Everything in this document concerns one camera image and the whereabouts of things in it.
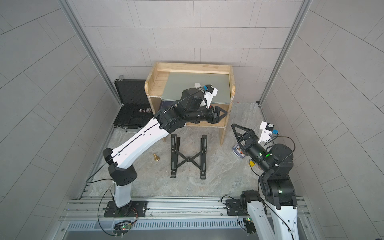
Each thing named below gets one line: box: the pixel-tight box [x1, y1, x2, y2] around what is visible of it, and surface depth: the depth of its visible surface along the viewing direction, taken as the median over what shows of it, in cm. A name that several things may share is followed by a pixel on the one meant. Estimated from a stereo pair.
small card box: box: [232, 143, 246, 159], surface depth 90 cm
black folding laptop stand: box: [170, 134, 208, 180], surface depth 84 cm
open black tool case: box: [113, 75, 155, 130], surface depth 107 cm
